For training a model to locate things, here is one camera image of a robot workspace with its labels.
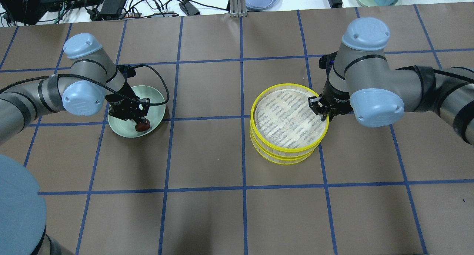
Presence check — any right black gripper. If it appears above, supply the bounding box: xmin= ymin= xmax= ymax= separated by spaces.
xmin=308 ymin=81 xmax=352 ymax=122

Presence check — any aluminium frame post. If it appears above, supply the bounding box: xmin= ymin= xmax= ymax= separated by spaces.
xmin=228 ymin=0 xmax=247 ymax=17

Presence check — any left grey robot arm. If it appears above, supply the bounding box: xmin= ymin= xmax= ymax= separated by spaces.
xmin=1 ymin=33 xmax=151 ymax=255

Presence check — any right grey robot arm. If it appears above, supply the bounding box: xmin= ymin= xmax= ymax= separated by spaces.
xmin=308 ymin=17 xmax=474 ymax=145

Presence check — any brown red bun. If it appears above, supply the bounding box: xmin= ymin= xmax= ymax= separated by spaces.
xmin=135 ymin=119 xmax=151 ymax=132

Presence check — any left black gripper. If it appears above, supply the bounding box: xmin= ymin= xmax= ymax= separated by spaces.
xmin=108 ymin=83 xmax=150 ymax=124

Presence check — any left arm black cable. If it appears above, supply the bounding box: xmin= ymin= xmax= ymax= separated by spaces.
xmin=0 ymin=64 xmax=170 ymax=107

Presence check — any pale green plate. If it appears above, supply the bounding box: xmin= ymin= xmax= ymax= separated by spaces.
xmin=107 ymin=85 xmax=166 ymax=138

